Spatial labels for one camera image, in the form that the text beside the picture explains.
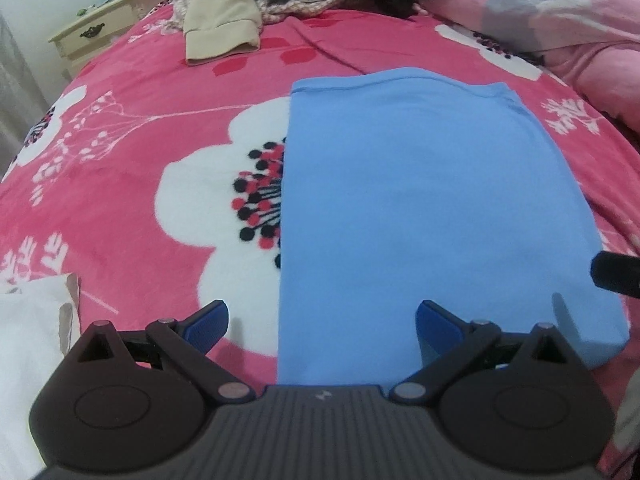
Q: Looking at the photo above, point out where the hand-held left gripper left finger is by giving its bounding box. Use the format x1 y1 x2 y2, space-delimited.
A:
74 300 257 404

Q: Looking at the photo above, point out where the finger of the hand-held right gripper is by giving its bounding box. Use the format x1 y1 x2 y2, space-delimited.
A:
591 252 640 299

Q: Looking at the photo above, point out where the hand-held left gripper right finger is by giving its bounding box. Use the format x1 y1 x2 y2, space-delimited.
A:
390 300 577 404

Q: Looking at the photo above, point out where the light blue t-shirt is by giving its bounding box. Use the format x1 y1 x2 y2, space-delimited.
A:
276 66 629 387

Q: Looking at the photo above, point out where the white folded cloth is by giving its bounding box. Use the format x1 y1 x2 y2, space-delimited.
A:
0 272 82 466

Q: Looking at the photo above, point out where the pink floral blanket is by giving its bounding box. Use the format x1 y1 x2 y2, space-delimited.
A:
0 0 640 471

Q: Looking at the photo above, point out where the pink and grey duvet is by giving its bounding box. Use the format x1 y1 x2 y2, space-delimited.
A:
420 0 640 133

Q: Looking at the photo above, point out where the grey curtain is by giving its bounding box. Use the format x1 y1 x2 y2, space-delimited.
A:
0 10 51 181

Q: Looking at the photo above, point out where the cream nightstand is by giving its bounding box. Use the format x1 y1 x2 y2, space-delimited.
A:
48 0 180 78

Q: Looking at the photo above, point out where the beige garment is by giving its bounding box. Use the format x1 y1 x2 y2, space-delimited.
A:
182 0 263 66

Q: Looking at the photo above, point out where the pink knit sweater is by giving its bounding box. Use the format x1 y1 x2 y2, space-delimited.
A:
170 0 346 26

